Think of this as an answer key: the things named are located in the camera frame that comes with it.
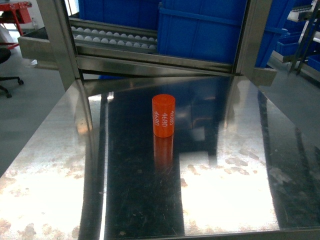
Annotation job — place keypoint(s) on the blue plastic crate behind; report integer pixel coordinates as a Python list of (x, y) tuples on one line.
[(132, 13)]

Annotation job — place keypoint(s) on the orange cylindrical capacitor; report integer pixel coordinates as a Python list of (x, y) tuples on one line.
[(163, 115)]

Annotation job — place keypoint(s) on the large blue plastic crate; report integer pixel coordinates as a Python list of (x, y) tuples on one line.
[(200, 29)]

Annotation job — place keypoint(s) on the small blue bin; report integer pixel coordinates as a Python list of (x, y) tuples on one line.
[(287, 45)]

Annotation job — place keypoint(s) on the red metal table frame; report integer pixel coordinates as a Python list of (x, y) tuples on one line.
[(15, 12)]

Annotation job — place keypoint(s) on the stainless steel roller rack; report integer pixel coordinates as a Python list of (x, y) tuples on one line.
[(75, 47)]

